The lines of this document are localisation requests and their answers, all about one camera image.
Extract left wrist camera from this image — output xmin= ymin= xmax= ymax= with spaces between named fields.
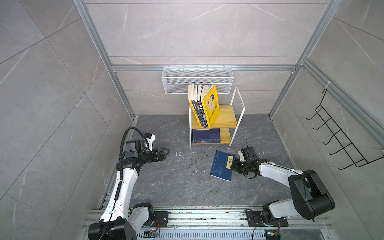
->
xmin=143 ymin=133 xmax=156 ymax=151

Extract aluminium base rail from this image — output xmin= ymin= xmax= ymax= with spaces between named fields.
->
xmin=80 ymin=206 xmax=334 ymax=240

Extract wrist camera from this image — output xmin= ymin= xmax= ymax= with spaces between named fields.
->
xmin=143 ymin=133 xmax=156 ymax=151
xmin=238 ymin=150 xmax=246 ymax=163

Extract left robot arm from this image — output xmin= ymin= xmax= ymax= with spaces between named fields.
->
xmin=88 ymin=139 xmax=170 ymax=240

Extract white wire mesh basket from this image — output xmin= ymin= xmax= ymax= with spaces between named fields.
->
xmin=161 ymin=67 xmax=234 ymax=95

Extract black book white characters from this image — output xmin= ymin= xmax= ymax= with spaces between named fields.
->
xmin=197 ymin=85 xmax=208 ymax=128

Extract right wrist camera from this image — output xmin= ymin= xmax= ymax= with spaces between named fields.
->
xmin=238 ymin=150 xmax=246 ymax=163

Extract yellow cartoon book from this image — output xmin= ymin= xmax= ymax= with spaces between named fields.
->
xmin=201 ymin=85 xmax=220 ymax=129

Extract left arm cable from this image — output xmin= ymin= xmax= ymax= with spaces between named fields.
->
xmin=118 ymin=126 xmax=146 ymax=181

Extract blue book yellow label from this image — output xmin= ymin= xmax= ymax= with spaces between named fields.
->
xmin=210 ymin=151 xmax=235 ymax=182

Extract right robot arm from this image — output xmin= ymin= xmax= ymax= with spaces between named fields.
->
xmin=230 ymin=147 xmax=336 ymax=226

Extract wooden two-tier shelf rack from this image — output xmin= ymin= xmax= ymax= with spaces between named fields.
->
xmin=189 ymin=87 xmax=246 ymax=146

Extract black wall hook rack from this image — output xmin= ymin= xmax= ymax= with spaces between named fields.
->
xmin=306 ymin=89 xmax=384 ymax=170

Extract purple portrait book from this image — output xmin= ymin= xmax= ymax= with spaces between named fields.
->
xmin=195 ymin=85 xmax=208 ymax=128
xmin=191 ymin=85 xmax=205 ymax=128

